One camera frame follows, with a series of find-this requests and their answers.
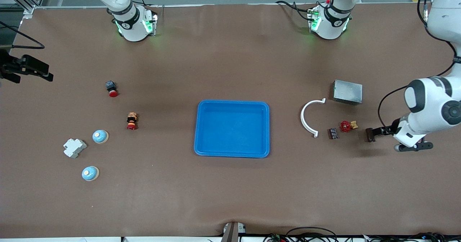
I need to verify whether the red valve with brass fitting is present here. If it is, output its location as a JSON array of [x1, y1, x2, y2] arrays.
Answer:
[[340, 120, 359, 133]]

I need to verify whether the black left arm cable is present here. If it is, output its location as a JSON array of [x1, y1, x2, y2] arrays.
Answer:
[[377, 0, 461, 127]]

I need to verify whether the black left base cable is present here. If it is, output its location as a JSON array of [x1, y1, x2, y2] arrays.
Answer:
[[276, 0, 314, 21]]

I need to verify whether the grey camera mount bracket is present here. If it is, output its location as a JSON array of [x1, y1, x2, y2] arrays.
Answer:
[[221, 221, 246, 242]]

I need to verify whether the red button with black base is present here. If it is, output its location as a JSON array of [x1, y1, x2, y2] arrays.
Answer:
[[105, 81, 119, 98]]

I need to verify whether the white curved plastic clamp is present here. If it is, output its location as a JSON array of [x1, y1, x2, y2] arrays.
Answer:
[[300, 98, 326, 138]]

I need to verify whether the black cable loop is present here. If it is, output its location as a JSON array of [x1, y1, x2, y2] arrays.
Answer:
[[286, 227, 338, 242]]

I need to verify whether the grey metal power supply box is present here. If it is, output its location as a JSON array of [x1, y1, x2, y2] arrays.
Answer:
[[332, 80, 363, 106]]

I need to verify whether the red yellow black push button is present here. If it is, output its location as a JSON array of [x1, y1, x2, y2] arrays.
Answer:
[[126, 112, 138, 131]]

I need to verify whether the light blue call bell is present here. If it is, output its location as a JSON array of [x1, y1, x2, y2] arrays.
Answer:
[[92, 130, 109, 144], [82, 166, 100, 182]]

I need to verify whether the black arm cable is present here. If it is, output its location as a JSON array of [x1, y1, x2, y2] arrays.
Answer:
[[377, 0, 461, 127], [0, 21, 45, 50]]

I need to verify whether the blue plastic tray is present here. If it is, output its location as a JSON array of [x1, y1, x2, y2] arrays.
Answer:
[[194, 100, 270, 158]]

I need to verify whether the black cable bundle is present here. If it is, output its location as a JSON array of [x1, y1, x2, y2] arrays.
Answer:
[[367, 232, 461, 242]]

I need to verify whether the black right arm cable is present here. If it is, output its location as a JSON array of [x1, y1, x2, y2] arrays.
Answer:
[[0, 21, 45, 50]]

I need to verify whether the brown paper table cover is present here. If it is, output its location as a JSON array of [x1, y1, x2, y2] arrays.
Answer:
[[0, 3, 461, 239]]

